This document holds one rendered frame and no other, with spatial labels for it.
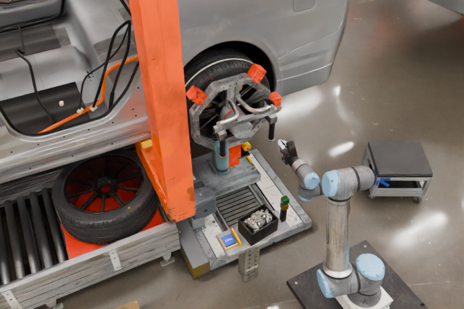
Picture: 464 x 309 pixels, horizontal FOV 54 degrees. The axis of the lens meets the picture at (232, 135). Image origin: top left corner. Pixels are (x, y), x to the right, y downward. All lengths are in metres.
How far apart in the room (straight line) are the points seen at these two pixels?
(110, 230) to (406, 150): 2.19
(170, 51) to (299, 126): 2.36
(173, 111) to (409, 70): 3.41
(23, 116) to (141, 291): 1.37
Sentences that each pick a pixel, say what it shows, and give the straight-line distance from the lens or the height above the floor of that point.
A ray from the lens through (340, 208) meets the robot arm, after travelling 2.22.
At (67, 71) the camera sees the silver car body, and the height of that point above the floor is 0.88.
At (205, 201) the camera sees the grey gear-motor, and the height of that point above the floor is 0.39.
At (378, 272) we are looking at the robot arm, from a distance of 2.56.
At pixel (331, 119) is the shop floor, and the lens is 4.31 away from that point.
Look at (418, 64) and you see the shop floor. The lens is 5.31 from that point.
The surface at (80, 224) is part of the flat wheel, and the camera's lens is 2.96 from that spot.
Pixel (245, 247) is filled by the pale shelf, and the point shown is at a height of 0.45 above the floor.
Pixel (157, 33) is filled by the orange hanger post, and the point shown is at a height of 1.79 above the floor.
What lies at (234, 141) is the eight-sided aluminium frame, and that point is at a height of 0.62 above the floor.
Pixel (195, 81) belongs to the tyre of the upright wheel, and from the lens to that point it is 2.79.
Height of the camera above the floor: 2.76
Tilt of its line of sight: 43 degrees down
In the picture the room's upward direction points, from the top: straight up
